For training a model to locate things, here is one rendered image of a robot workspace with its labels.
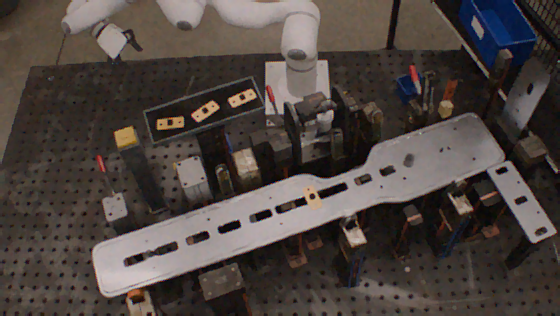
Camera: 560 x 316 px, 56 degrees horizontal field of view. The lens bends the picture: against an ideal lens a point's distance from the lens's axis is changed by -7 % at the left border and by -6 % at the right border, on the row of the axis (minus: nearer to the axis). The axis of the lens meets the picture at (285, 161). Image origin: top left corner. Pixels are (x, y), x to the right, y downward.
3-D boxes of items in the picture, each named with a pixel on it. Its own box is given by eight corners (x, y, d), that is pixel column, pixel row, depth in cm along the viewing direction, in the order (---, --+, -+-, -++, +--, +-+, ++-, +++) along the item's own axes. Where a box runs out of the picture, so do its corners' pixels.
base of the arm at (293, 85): (280, 67, 228) (278, 38, 212) (326, 69, 227) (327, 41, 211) (276, 105, 220) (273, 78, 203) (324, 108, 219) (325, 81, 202)
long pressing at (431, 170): (104, 310, 157) (102, 308, 156) (89, 244, 169) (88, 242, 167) (508, 161, 180) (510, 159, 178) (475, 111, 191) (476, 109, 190)
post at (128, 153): (151, 215, 206) (117, 152, 168) (146, 199, 210) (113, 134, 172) (170, 209, 207) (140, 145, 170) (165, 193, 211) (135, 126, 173)
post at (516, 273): (510, 281, 187) (539, 250, 162) (495, 255, 193) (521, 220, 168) (524, 274, 188) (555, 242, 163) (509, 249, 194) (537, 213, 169)
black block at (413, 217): (396, 268, 192) (410, 233, 167) (383, 242, 197) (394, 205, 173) (416, 259, 193) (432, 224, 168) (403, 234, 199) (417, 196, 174)
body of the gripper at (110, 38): (113, 18, 201) (134, 37, 202) (100, 39, 206) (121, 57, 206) (103, 21, 194) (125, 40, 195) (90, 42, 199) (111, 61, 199)
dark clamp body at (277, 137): (276, 214, 205) (270, 159, 172) (264, 185, 211) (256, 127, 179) (303, 205, 207) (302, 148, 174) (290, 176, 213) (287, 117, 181)
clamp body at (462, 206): (433, 264, 192) (456, 222, 163) (418, 236, 198) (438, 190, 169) (455, 255, 194) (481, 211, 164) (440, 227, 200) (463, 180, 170)
